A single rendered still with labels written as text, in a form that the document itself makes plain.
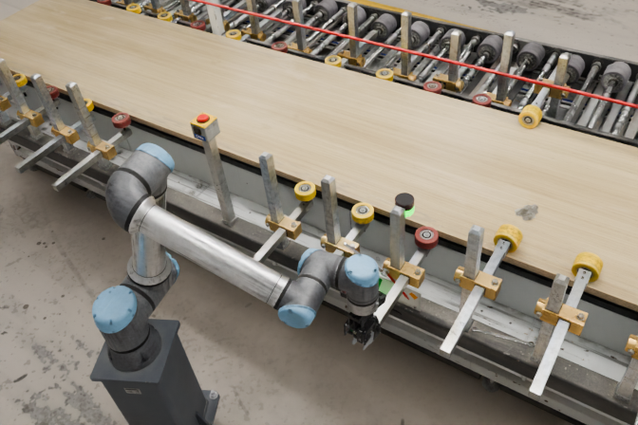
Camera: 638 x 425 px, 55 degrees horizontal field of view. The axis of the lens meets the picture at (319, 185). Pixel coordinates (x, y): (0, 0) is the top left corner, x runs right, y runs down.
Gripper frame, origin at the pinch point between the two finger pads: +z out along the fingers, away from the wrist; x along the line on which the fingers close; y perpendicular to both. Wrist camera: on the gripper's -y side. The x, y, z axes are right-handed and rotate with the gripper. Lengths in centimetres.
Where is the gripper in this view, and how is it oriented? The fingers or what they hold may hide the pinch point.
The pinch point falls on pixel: (366, 340)
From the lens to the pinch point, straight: 195.9
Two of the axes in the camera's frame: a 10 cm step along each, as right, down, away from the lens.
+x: 8.3, 3.3, -4.5
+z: 0.6, 7.5, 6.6
